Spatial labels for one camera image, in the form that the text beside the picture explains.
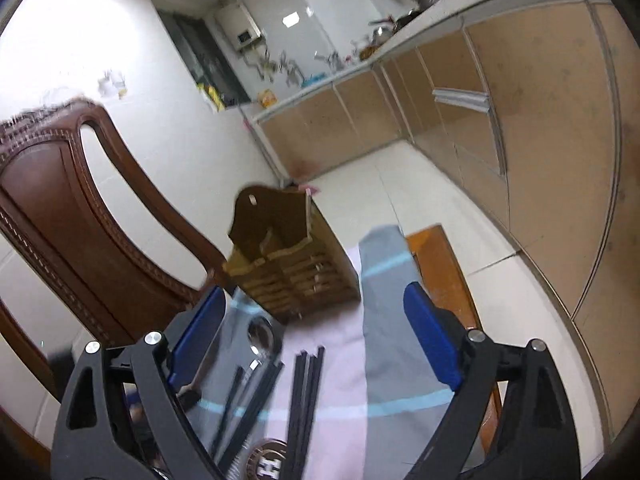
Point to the small metal kettle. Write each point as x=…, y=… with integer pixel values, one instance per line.
x=381, y=36

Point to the pink and grey tablecloth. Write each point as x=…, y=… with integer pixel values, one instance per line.
x=340, y=360

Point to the dark frying pan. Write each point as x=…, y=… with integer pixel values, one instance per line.
x=397, y=21

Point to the white wall water heater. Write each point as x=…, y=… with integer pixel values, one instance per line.
x=239, y=25

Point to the beige kitchen cabinets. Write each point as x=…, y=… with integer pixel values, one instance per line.
x=550, y=135

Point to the dark wooden chair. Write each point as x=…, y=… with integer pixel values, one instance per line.
x=50, y=200

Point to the yellow package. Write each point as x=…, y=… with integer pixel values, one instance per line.
x=267, y=98

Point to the round perforated metal disc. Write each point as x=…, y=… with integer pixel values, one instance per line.
x=270, y=460

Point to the pile of black chopsticks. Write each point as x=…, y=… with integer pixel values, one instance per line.
x=302, y=410

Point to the dark window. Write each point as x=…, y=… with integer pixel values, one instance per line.
x=210, y=65

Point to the metal spoon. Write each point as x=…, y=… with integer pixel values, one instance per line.
x=262, y=334

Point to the metal wall faucet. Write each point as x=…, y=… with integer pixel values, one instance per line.
x=294, y=72
x=262, y=66
x=332, y=60

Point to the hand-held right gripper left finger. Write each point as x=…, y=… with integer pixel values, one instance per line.
x=200, y=332

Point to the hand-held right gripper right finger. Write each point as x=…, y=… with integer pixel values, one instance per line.
x=430, y=335

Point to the white kitchen countertop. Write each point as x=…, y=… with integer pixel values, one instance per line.
x=440, y=15

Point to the brown wooden utensil holder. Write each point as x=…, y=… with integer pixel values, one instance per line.
x=295, y=270

